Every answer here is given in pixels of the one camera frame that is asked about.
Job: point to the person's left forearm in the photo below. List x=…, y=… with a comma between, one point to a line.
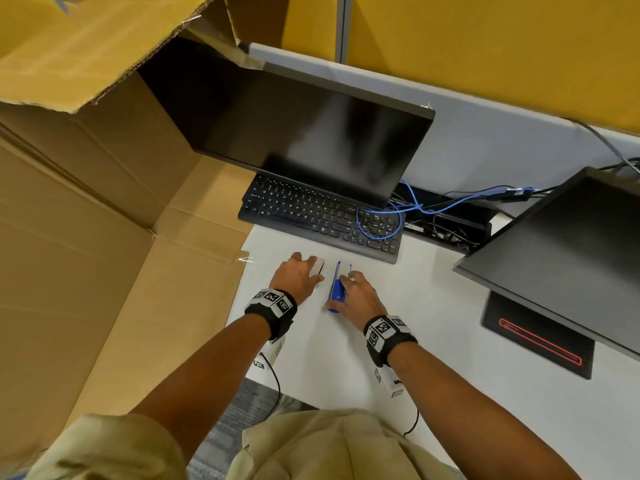
x=210, y=374

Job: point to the person's left hand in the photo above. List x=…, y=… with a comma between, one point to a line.
x=292, y=279

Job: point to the white computer mouse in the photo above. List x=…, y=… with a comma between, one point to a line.
x=318, y=267

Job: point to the black computer keyboard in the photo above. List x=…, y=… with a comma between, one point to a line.
x=310, y=214

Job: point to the yellow partition panel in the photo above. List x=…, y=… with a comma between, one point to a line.
x=300, y=22
x=500, y=44

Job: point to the person's right thumb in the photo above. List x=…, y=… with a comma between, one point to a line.
x=334, y=307

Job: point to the person's right hand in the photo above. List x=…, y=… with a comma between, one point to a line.
x=362, y=302

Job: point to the person's left thumb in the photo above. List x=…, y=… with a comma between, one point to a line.
x=317, y=280

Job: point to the person's right forearm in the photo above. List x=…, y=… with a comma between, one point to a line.
x=480, y=409

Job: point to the beige shirt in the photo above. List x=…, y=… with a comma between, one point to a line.
x=310, y=449

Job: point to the black stand base red line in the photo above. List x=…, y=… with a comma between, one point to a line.
x=545, y=339

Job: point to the black monitor with stand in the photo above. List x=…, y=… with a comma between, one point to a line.
x=565, y=259

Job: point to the black wristband with marker tags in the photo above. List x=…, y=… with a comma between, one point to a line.
x=387, y=337
x=272, y=307

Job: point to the large brown cardboard box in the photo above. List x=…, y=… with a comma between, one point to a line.
x=85, y=204

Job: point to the grey partition post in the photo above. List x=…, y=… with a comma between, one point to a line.
x=344, y=27

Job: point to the black flat computer monitor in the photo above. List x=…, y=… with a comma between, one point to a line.
x=300, y=129

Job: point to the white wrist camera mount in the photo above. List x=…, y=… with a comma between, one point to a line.
x=389, y=382
x=267, y=355

